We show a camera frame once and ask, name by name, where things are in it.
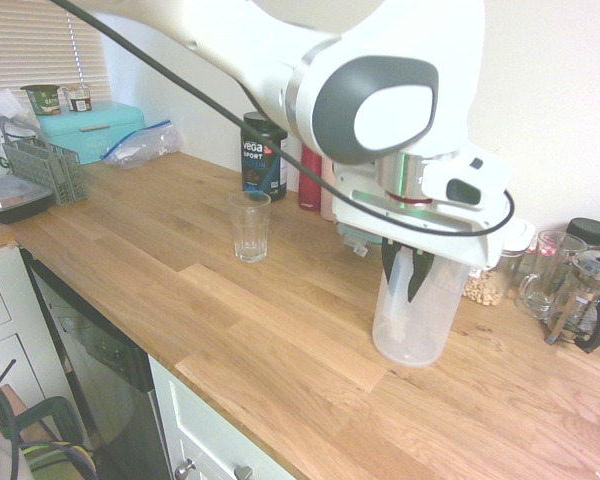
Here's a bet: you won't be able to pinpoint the green oatmeal cup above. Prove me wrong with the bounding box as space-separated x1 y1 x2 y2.
20 83 61 117

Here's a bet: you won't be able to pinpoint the green black frame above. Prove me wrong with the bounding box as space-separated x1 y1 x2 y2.
19 396 89 451

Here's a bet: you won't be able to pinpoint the clear faceted drinking glass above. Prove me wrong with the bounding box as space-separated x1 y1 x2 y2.
228 192 272 264

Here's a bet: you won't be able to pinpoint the white brown oatmeal cup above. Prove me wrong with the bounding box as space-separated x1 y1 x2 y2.
61 82 92 113

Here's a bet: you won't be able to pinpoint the cream window blinds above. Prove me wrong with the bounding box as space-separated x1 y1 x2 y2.
0 0 106 109

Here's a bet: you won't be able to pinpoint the black Vega protein tub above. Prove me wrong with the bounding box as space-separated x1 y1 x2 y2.
240 111 289 203

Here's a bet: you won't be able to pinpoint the clear glass mug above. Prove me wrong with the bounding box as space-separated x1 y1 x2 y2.
514 229 589 320

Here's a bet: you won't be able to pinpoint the teal metal bread box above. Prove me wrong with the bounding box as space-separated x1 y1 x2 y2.
35 99 145 166

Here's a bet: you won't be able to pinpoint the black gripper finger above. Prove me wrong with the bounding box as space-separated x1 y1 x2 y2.
381 241 403 297
406 249 437 304

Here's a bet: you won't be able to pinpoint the black lidded jar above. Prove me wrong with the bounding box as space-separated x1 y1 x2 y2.
564 217 600 251

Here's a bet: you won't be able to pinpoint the black food container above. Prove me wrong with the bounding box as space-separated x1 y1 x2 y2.
0 175 54 225

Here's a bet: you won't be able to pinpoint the grey plastic cutlery basket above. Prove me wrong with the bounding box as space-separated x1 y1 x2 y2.
0 115 89 207

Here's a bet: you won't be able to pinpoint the red water bottle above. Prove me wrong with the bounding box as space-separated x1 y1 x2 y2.
298 144 325 212

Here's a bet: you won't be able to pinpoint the small grey wrist camera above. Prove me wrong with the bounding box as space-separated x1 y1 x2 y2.
340 222 371 257

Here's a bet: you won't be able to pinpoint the multicolour cable bundle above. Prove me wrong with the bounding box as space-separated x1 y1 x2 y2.
22 439 99 475

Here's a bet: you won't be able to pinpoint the clear plastic pitcher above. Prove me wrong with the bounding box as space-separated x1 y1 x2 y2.
371 247 469 369

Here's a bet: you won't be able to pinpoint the clear nut container white lid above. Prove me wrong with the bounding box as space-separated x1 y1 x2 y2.
462 219 536 307

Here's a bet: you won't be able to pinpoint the glass French press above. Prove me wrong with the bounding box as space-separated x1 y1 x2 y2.
544 243 600 354

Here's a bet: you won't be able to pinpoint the black dishwasher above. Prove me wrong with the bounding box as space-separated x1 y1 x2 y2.
19 247 174 480

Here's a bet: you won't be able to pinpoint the white panelled cabinet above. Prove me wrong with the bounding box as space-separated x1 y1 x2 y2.
0 244 76 436

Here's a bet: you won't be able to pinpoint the white cabinet drawer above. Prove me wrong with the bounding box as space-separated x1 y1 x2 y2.
147 354 301 480

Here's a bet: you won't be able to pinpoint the clear zip bag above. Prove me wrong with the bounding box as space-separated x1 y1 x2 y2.
99 118 185 171

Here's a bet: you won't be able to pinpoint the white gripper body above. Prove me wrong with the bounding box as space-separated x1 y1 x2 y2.
332 164 514 272

